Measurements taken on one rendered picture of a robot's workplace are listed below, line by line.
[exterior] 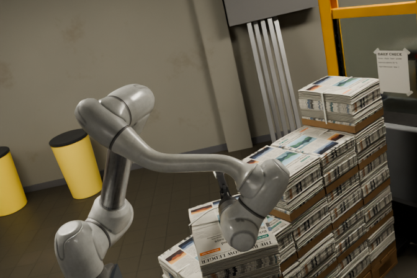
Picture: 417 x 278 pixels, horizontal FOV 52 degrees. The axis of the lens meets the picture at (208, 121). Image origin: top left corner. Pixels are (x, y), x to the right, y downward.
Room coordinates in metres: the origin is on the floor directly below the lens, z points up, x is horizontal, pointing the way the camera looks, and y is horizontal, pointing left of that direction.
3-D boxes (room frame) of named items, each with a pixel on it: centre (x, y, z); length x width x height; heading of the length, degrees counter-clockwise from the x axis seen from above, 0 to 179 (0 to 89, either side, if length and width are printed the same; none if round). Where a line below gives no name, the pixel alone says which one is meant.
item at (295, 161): (2.05, -0.29, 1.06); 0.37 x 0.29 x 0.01; 35
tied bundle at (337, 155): (2.22, -0.54, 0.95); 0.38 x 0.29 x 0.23; 33
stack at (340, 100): (2.38, -0.78, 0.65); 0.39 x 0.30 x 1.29; 34
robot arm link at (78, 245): (1.50, 0.62, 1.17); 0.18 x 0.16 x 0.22; 149
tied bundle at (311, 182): (2.05, -0.29, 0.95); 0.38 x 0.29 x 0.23; 35
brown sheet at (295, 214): (2.05, -0.29, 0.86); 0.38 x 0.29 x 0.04; 35
